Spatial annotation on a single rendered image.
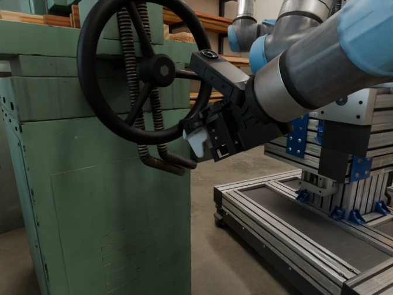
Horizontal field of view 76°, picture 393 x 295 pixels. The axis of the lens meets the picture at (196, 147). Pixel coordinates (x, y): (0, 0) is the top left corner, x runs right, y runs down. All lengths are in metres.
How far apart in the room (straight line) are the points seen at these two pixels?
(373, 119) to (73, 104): 0.73
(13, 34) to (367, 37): 0.56
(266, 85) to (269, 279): 1.00
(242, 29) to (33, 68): 0.88
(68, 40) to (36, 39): 0.06
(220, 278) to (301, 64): 1.01
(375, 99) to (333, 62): 0.52
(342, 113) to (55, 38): 0.71
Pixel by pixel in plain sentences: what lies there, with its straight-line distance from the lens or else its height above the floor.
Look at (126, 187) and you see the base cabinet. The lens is 0.72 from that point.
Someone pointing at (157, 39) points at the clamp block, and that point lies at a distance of 0.61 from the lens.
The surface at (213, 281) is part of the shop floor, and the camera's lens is 1.16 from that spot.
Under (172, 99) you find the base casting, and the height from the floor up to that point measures 0.74.
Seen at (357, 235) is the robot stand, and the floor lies 0.22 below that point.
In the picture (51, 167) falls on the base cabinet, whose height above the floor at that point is 0.61.
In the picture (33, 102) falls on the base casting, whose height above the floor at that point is 0.75.
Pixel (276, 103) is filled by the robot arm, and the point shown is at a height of 0.77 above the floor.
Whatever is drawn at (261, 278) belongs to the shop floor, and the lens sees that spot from 1.20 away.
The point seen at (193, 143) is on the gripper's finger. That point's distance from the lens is 0.44.
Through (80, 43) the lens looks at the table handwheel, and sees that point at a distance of 0.45.
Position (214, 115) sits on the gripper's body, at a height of 0.74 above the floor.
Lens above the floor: 0.79
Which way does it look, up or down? 15 degrees down
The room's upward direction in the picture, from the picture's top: straight up
